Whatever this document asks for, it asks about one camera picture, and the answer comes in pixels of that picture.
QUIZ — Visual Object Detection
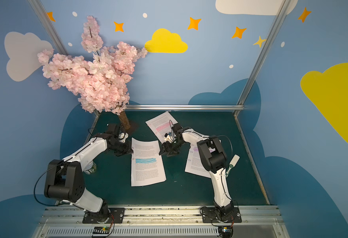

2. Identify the document with blue highlight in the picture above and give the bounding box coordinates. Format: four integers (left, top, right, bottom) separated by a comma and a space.
131, 138, 167, 187

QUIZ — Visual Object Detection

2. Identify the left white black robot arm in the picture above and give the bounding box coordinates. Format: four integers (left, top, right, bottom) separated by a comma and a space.
44, 124, 133, 224

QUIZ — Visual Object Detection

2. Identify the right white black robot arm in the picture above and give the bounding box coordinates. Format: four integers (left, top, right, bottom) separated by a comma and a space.
159, 123, 240, 222

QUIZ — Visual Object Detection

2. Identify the document with pink highlight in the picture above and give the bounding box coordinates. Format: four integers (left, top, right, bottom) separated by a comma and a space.
146, 112, 177, 143

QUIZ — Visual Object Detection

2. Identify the document with purple highlight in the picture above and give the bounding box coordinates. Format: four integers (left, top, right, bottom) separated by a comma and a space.
185, 144, 212, 178

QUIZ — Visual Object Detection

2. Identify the small glass jar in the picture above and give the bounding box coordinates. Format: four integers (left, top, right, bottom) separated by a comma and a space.
84, 161, 97, 175

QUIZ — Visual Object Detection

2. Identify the pink cherry blossom tree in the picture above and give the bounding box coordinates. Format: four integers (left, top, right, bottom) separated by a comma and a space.
37, 16, 148, 131

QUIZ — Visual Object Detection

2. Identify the left electronics board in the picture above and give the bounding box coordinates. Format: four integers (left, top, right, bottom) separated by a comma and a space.
91, 227, 111, 238

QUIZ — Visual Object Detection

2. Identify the electronics board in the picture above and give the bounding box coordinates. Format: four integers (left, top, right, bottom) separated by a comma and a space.
91, 227, 111, 238
218, 226, 233, 238

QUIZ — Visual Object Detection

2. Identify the right electronics board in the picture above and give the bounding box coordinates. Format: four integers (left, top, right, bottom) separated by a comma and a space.
218, 226, 233, 238

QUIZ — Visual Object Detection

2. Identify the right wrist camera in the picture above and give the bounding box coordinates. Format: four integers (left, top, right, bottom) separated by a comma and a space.
164, 133, 175, 143

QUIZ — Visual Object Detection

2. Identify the back aluminium frame bar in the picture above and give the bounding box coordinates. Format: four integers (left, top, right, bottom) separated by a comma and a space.
126, 105, 244, 111

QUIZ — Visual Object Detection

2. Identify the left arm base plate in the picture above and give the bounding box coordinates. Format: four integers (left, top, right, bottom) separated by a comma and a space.
82, 207, 125, 224

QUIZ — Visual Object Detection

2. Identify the white handled tool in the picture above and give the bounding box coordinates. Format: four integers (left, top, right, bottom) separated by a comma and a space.
225, 155, 240, 178

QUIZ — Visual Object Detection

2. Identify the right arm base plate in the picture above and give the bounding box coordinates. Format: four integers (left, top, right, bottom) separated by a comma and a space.
199, 206, 242, 224

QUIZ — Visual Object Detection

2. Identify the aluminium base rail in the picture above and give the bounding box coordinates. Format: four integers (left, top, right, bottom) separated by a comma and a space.
33, 205, 289, 238

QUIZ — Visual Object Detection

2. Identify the left aluminium frame post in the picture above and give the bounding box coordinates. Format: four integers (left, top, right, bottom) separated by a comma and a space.
28, 0, 69, 55

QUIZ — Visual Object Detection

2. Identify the aluminium frame post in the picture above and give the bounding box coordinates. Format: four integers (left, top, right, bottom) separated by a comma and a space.
28, 0, 69, 55
233, 0, 293, 119

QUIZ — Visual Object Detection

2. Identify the right aluminium frame post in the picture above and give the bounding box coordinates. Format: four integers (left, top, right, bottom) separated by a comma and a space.
233, 0, 293, 119

